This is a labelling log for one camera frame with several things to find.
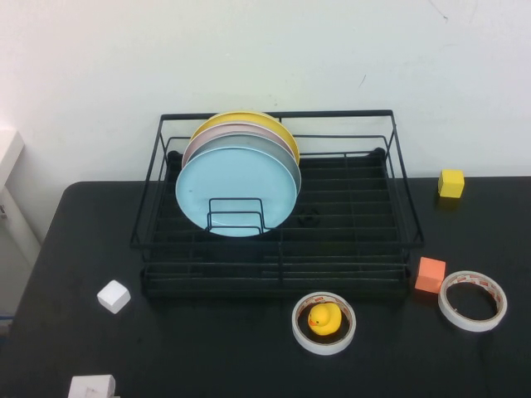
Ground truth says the white side cabinet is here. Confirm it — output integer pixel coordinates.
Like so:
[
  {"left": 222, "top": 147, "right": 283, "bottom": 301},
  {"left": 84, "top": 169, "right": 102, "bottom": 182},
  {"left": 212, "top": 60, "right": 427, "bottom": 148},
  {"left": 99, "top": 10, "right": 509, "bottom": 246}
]
[{"left": 0, "top": 129, "right": 42, "bottom": 328}]

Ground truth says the yellow rubber duck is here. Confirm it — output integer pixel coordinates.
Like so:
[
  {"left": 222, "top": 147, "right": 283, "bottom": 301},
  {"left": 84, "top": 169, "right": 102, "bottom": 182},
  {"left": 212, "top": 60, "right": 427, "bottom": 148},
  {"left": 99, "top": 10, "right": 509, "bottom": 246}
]
[{"left": 307, "top": 303, "right": 343, "bottom": 336}]

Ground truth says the small white foam cube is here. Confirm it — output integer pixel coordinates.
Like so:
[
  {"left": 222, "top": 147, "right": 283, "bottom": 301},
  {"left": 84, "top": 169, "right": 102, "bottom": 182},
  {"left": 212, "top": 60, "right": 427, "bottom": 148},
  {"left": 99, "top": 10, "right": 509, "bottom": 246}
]
[{"left": 96, "top": 279, "right": 132, "bottom": 315}]

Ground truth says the orange foam cube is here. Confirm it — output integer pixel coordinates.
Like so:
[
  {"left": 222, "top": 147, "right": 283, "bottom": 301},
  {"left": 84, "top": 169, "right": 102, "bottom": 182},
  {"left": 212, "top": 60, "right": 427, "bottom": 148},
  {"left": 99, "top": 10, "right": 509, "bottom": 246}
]
[{"left": 414, "top": 256, "right": 447, "bottom": 294}]

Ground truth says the yellow plate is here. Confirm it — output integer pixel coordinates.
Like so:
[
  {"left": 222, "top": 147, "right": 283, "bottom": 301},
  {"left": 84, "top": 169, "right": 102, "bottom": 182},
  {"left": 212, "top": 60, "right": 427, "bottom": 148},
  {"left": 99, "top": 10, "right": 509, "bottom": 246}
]
[{"left": 189, "top": 109, "right": 300, "bottom": 163}]

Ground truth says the black wire dish rack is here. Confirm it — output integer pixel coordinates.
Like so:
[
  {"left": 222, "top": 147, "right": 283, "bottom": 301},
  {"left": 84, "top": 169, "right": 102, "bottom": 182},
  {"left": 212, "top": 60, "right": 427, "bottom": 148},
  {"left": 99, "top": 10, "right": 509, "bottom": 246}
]
[{"left": 129, "top": 109, "right": 425, "bottom": 300}]

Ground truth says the grey plate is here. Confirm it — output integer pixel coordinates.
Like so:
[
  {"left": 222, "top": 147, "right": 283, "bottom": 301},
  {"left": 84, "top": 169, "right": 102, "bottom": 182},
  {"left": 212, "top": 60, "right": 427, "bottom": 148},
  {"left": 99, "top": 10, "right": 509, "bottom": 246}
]
[{"left": 184, "top": 133, "right": 303, "bottom": 196}]

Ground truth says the wide white tape roll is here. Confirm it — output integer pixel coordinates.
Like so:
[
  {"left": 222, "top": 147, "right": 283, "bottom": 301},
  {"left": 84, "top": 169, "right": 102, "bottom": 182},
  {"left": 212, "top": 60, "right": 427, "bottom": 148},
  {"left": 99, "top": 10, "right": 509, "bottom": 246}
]
[{"left": 437, "top": 269, "right": 508, "bottom": 332}]

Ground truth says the narrow white tape roll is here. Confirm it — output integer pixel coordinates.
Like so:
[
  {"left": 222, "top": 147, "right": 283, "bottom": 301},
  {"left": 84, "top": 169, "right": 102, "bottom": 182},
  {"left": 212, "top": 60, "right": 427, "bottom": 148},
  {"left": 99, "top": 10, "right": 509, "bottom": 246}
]
[{"left": 290, "top": 291, "right": 357, "bottom": 357}]

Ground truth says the white block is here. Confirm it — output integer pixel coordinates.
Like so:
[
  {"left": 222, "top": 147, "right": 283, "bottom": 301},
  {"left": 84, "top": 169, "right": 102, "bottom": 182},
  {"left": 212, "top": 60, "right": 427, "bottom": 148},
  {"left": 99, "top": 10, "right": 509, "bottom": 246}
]
[{"left": 67, "top": 374, "right": 116, "bottom": 398}]

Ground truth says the pink plate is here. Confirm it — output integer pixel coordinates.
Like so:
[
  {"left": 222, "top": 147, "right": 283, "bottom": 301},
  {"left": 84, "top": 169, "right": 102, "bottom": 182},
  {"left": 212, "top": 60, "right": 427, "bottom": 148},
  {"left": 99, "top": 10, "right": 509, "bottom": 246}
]
[{"left": 181, "top": 123, "right": 300, "bottom": 167}]

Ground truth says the yellow foam cube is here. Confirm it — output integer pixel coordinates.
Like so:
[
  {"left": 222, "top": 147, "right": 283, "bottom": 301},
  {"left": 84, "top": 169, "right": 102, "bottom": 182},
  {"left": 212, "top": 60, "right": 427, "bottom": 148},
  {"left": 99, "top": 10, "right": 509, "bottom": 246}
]
[{"left": 437, "top": 168, "right": 465, "bottom": 199}]

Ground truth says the light blue plate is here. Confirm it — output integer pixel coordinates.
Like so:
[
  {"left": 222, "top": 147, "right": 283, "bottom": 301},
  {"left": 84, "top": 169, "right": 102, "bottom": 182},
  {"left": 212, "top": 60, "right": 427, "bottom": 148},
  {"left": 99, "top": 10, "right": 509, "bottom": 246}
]
[{"left": 174, "top": 145, "right": 299, "bottom": 238}]

